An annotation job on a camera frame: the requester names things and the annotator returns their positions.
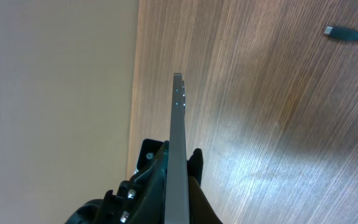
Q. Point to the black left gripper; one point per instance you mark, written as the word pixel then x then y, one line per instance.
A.
pixel 141 199

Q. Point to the blue screen smartphone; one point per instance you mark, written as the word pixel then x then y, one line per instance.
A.
pixel 176 197

